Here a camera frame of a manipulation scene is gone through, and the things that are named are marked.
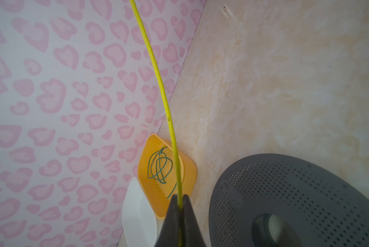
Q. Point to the dark grey cable spool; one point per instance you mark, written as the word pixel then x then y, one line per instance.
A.
pixel 274 200

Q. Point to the white plastic tray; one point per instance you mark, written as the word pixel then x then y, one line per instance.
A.
pixel 138 218

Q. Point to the yellow plastic tray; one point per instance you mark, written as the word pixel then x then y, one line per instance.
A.
pixel 157 174

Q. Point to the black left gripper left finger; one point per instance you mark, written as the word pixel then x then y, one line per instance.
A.
pixel 169 234

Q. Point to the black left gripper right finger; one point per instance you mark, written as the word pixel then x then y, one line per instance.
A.
pixel 191 235

